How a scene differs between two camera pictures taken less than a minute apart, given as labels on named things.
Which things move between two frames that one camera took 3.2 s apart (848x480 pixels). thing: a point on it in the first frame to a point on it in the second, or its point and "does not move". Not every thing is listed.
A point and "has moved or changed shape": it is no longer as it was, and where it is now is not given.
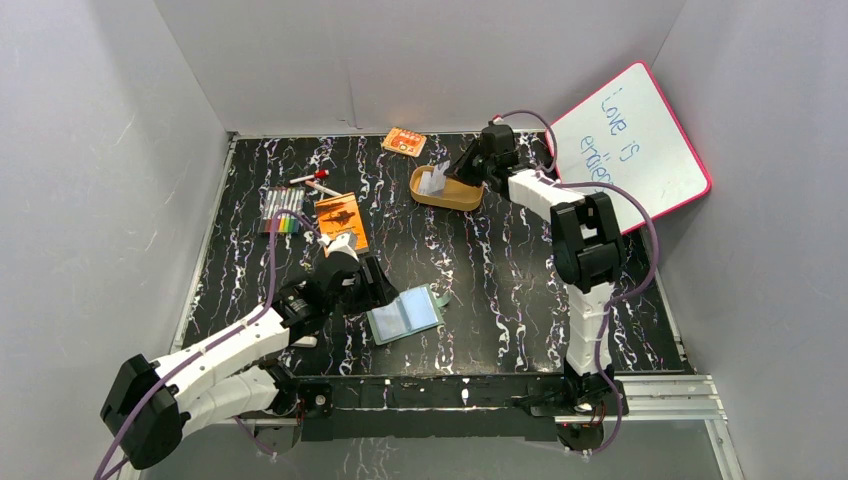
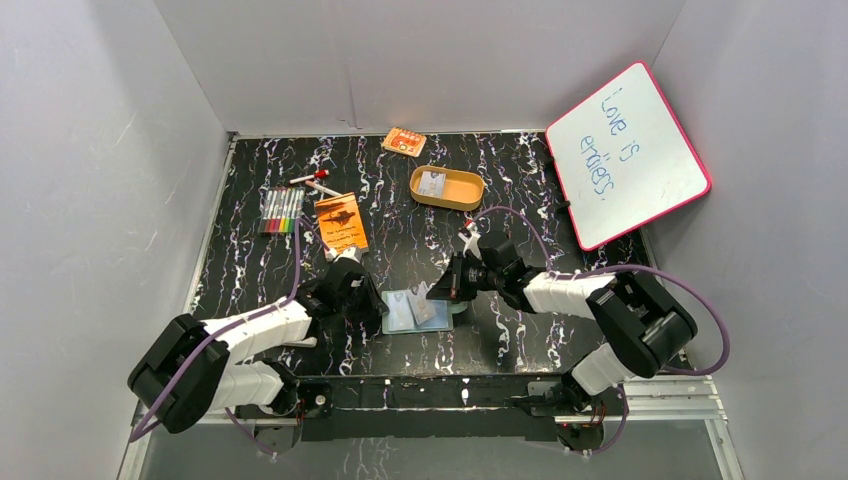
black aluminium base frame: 529,408 does not move
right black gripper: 460,169 to 451,284
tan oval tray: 457,194 does not move
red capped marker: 323,173 does not move
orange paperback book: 340,215 does not move
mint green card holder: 410,313 has moved or changed shape
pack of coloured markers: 273,199 does not move
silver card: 426,183 does not move
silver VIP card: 435,181 to 420,305
